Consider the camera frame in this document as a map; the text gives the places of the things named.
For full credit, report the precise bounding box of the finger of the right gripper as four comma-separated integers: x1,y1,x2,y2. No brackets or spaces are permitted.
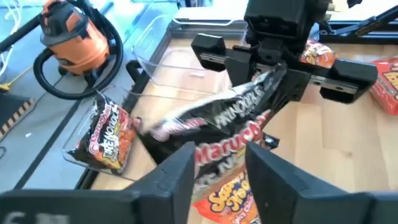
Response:
225,48,274,88
273,68,312,110

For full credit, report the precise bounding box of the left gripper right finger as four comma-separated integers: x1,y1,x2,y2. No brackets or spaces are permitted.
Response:
245,141,371,224

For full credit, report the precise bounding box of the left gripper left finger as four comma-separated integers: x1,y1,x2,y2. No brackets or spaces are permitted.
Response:
124,141,197,224

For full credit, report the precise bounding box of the orange Saucy Noods pack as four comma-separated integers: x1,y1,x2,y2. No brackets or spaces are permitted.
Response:
368,55,398,116
191,172,261,224
298,39,339,70

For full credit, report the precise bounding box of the clear plastic bin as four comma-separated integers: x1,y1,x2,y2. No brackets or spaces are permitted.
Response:
61,84,218,183
130,14,248,97

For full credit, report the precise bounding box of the orange shop vacuum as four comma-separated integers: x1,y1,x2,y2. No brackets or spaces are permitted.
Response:
32,0,124,100
39,0,111,75

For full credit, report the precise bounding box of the black hazard-striped floor mat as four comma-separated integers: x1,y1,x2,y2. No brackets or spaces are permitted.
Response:
0,93,37,141

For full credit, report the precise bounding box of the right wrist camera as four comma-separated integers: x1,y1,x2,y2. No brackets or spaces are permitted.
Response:
244,0,312,41

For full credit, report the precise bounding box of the yellow cable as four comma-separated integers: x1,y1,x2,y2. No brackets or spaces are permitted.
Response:
0,63,34,93

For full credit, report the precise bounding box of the white cable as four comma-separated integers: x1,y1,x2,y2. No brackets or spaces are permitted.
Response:
0,0,22,77

